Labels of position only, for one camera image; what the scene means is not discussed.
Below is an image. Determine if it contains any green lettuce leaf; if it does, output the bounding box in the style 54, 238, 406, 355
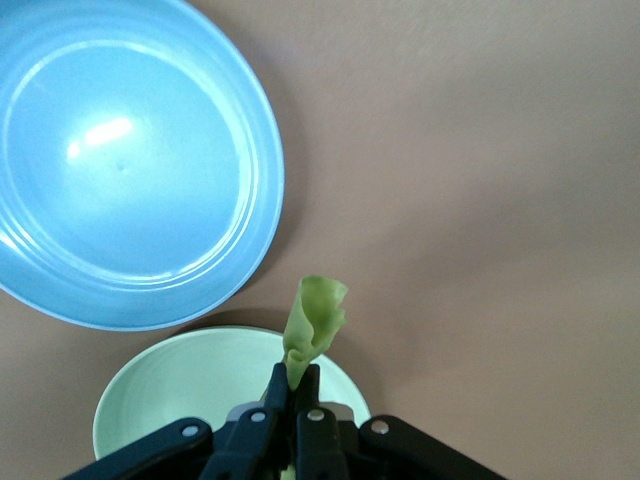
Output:
259, 274, 350, 480

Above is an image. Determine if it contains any blue plate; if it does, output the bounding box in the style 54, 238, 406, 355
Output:
0, 0, 287, 333

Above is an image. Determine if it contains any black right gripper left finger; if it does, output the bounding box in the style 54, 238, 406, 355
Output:
199, 362, 292, 480

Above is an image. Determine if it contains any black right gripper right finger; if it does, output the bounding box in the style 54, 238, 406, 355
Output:
294, 363, 350, 480

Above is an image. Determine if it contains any pale green plate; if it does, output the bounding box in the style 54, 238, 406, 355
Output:
92, 325, 372, 462

